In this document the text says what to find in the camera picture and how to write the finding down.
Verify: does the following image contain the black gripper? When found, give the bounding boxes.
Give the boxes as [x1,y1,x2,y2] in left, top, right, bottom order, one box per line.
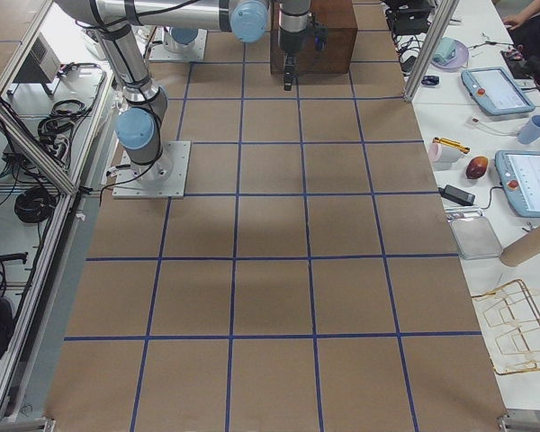
[278,11,329,91]

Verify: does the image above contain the dark wooden drawer cabinet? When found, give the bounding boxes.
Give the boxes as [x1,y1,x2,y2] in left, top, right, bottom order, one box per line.
[270,1,357,76]

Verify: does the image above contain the purple plate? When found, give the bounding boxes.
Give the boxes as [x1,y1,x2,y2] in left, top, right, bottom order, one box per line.
[431,37,469,71]

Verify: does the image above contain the pink paper cup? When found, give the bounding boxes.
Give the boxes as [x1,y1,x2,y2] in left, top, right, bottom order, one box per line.
[427,141,464,164]

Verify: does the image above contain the gold cylinder tool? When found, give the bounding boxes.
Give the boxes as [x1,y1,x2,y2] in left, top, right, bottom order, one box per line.
[433,137,470,155]

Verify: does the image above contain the far teach pendant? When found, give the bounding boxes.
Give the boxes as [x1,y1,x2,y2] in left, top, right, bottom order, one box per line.
[461,67,536,115]

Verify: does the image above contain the teach pendant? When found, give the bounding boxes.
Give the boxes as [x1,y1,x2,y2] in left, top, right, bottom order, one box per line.
[461,67,536,115]
[494,150,540,218]

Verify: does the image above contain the black power adapter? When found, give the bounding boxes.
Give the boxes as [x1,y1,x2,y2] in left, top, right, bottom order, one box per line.
[438,184,475,206]

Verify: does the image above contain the red mango fruit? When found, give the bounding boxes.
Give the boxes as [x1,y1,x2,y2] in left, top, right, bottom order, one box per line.
[465,156,489,180]

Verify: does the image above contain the grey control box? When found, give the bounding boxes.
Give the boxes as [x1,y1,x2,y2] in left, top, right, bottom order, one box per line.
[7,32,60,95]

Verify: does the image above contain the light blue plastic cup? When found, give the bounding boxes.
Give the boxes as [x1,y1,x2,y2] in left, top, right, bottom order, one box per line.
[517,114,540,145]

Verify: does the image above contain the clear plastic tray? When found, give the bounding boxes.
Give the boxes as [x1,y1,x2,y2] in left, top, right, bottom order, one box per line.
[449,216,502,260]

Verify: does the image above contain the near teach pendant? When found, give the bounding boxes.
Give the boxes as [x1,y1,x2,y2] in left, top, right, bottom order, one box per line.
[494,150,540,218]

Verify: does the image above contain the cardboard tube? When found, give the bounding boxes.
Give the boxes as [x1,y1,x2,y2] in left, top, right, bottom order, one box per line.
[499,225,540,267]

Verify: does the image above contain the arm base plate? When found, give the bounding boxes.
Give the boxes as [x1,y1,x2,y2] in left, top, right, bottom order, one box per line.
[112,141,191,199]
[149,27,208,63]

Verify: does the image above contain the aluminium frame post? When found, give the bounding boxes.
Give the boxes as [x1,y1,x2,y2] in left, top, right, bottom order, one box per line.
[403,0,459,102]

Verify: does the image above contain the black cable coil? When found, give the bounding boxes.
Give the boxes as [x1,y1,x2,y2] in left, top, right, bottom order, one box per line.
[13,184,58,225]

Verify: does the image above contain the gold wire rack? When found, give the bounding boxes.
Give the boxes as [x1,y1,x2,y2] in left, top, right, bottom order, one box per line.
[472,279,540,376]

